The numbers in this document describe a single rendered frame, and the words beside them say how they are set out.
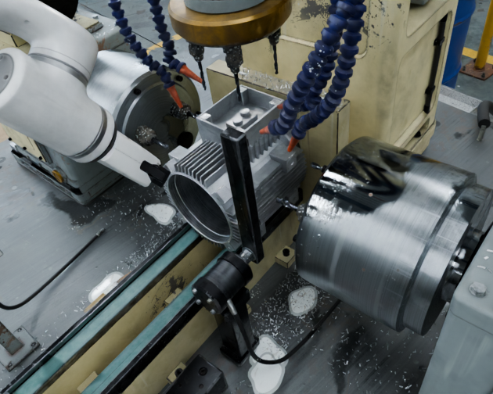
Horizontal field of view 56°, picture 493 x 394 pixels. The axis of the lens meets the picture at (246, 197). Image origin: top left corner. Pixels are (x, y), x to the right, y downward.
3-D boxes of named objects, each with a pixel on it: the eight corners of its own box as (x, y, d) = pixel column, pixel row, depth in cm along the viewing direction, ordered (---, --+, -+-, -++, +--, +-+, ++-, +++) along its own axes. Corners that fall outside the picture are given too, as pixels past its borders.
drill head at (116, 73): (124, 104, 128) (92, 16, 111) (223, 148, 110) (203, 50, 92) (48, 155, 116) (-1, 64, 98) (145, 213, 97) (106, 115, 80)
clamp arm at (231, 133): (253, 246, 77) (232, 122, 59) (268, 254, 76) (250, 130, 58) (239, 260, 76) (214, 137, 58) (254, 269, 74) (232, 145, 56)
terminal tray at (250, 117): (244, 116, 90) (239, 84, 85) (288, 134, 85) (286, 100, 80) (202, 149, 85) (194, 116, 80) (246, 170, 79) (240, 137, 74)
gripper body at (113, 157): (55, 145, 67) (106, 172, 77) (97, 170, 62) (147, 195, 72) (80, 101, 68) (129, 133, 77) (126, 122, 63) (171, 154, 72)
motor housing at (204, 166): (239, 166, 103) (225, 93, 90) (309, 200, 94) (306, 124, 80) (174, 222, 94) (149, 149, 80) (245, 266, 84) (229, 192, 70)
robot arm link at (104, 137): (43, 143, 65) (59, 151, 68) (80, 165, 61) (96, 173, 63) (73, 91, 66) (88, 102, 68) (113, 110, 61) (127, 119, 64)
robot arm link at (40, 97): (70, 92, 66) (46, 152, 64) (-13, 37, 55) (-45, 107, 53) (113, 95, 62) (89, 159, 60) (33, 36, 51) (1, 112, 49)
